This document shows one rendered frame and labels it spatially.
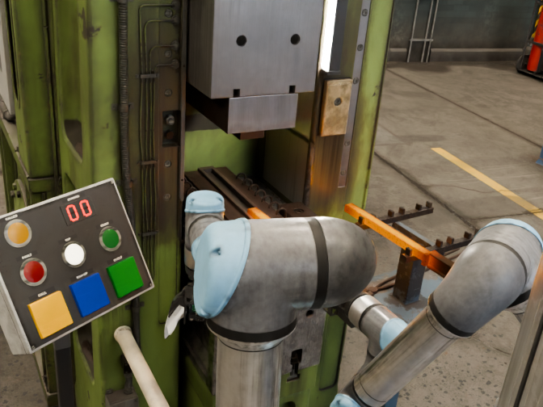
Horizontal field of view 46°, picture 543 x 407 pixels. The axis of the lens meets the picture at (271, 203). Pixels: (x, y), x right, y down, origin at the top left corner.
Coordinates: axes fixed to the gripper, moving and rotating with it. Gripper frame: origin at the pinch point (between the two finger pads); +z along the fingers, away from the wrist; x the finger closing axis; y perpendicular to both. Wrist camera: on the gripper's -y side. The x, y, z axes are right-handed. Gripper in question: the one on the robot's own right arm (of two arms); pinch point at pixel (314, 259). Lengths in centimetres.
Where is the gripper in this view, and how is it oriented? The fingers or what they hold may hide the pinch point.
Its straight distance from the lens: 157.5
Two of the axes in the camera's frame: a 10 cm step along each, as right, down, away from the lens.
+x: 8.8, -1.6, 4.5
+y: -0.5, 9.1, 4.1
